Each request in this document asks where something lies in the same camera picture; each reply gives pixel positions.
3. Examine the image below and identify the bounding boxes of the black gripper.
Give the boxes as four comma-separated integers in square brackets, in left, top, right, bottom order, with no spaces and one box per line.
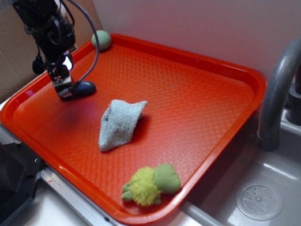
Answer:
[32,22,77,101]

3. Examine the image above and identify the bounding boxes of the dark plastic pickle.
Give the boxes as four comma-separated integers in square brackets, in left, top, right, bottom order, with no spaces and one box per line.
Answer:
[71,81,96,98]

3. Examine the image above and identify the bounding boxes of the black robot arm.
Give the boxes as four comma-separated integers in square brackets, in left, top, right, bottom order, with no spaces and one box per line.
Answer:
[13,0,76,101]

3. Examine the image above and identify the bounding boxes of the cardboard panel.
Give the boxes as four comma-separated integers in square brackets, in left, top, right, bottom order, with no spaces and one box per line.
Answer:
[0,0,38,102]

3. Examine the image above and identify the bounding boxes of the grey folded cloth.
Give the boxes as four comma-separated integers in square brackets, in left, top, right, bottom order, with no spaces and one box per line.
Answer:
[98,99,148,152]

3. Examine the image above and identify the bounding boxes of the green knitted ball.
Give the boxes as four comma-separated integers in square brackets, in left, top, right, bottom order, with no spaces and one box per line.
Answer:
[96,30,111,50]

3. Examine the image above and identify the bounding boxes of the red plastic tray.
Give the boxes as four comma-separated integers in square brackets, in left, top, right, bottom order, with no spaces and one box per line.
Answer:
[0,34,266,225]

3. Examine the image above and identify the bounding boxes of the green plush turtle toy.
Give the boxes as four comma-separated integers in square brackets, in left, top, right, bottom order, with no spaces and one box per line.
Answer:
[121,163,182,207]

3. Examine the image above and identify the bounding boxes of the grey sink faucet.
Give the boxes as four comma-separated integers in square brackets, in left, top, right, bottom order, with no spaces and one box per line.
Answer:
[257,38,301,152]

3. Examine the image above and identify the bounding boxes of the grey toy sink basin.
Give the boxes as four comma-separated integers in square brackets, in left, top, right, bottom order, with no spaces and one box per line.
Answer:
[181,115,301,226]

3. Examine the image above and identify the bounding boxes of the grey braided cable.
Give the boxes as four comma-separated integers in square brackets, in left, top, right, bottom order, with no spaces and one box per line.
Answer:
[68,0,101,91]

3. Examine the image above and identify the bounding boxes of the black metal bracket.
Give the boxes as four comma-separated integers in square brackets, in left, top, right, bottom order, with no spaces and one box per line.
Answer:
[0,143,44,226]

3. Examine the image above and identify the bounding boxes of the black faucet handle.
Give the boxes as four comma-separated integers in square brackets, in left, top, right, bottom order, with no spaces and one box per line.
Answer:
[286,66,301,126]

